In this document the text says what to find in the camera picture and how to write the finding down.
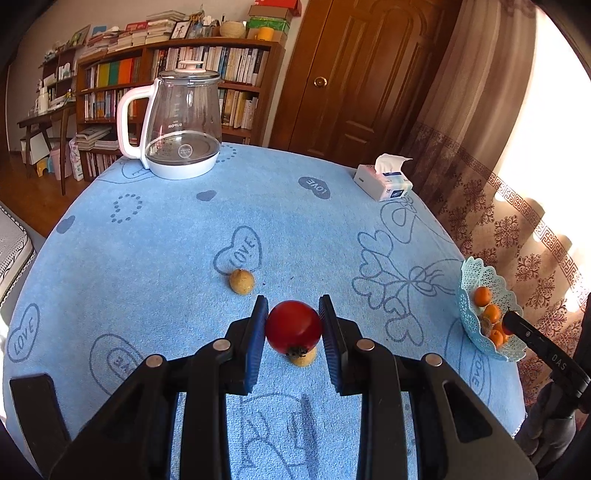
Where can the small picture frame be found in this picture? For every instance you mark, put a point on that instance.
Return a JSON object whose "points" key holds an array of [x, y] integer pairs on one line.
{"points": [[181, 31]]}

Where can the stack of books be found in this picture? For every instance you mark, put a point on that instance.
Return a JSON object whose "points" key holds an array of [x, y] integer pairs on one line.
{"points": [[134, 37]]}

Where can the oval orange kumquat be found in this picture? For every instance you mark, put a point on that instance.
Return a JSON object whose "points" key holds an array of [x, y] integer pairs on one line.
{"points": [[497, 338]]}

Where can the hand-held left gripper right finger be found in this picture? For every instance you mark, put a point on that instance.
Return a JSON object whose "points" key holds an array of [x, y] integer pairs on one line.
{"points": [[330, 341]]}

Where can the row of colourful books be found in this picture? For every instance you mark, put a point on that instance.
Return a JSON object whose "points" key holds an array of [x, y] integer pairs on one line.
{"points": [[115, 74]]}

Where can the green cardboard box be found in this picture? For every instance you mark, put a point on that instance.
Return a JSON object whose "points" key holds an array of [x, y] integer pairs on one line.
{"points": [[270, 24]]}

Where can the dark wooden desk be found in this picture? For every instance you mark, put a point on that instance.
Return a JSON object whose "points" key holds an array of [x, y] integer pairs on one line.
{"points": [[46, 115]]}

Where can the light blue plastic basket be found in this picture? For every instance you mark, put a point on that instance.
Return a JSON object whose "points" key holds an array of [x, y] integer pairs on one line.
{"points": [[466, 295]]}

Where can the brown wooden door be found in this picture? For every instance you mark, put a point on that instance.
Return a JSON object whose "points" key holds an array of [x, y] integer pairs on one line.
{"points": [[369, 92]]}

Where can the brass door knob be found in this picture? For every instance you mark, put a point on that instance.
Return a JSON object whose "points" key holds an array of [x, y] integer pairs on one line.
{"points": [[319, 82]]}

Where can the red cherry tomato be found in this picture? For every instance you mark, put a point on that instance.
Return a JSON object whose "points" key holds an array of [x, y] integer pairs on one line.
{"points": [[293, 325]]}

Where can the tan longan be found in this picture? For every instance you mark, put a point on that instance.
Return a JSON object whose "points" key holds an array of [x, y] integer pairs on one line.
{"points": [[241, 280], [303, 360]]}

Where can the white blue tissue pack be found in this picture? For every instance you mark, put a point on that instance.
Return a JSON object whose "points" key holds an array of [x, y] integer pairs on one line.
{"points": [[383, 184]]}

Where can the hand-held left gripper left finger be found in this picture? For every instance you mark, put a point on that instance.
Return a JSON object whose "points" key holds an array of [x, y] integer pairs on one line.
{"points": [[256, 341]]}

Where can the woven round basket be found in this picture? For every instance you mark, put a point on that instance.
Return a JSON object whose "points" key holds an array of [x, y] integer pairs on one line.
{"points": [[232, 29]]}

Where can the small yellow stool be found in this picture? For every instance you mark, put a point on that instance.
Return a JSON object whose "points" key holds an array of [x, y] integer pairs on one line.
{"points": [[43, 166]]}

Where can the red cardboard box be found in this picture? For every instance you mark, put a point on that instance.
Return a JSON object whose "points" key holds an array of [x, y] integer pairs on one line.
{"points": [[277, 3]]}

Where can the yellow round container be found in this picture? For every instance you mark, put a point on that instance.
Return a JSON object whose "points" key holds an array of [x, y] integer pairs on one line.
{"points": [[267, 35]]}

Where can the white mattress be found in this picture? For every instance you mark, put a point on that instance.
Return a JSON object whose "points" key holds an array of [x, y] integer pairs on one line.
{"points": [[14, 249]]}

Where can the person's right forearm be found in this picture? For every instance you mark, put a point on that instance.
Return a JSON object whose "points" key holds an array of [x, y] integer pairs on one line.
{"points": [[549, 415]]}

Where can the patterned brown curtain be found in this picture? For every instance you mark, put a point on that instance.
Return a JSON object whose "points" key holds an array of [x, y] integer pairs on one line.
{"points": [[485, 207]]}

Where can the brown wooden bookshelf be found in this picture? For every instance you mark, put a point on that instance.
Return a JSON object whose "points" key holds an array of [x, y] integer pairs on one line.
{"points": [[277, 92]]}

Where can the blue printed tablecloth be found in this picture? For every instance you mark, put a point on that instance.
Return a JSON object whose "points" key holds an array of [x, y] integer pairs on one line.
{"points": [[184, 230]]}

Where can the row of pale-spined books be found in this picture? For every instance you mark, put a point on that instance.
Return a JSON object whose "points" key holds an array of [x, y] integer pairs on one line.
{"points": [[240, 64]]}

